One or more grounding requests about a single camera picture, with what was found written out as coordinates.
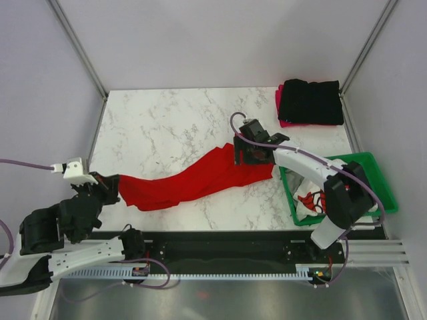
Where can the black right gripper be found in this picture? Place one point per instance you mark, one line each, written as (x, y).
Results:
(240, 145)

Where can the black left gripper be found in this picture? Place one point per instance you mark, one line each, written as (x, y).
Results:
(109, 186)

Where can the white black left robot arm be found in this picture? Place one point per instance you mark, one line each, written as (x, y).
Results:
(36, 255)

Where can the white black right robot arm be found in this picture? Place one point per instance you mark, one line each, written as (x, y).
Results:
(348, 195)

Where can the grey t-shirt in bin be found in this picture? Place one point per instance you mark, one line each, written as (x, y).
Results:
(294, 180)

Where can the folded pink t-shirt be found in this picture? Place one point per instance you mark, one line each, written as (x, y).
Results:
(283, 113)

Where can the folded black t-shirt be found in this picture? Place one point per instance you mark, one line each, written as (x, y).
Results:
(312, 101)

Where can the white red printed t-shirt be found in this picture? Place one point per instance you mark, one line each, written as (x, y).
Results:
(310, 200)

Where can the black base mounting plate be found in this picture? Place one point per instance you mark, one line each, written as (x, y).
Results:
(289, 247)

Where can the green plastic bin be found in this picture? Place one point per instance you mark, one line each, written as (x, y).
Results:
(375, 177)

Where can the white slotted cable duct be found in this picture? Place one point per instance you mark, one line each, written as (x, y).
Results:
(122, 272)

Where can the aluminium rail right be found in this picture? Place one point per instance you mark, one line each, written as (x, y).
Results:
(377, 253)

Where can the aluminium frame post left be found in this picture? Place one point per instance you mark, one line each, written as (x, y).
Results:
(73, 38)

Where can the aluminium frame post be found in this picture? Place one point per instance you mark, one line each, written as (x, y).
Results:
(73, 38)
(376, 31)

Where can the aluminium frame post right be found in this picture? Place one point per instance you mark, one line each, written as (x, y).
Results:
(376, 31)

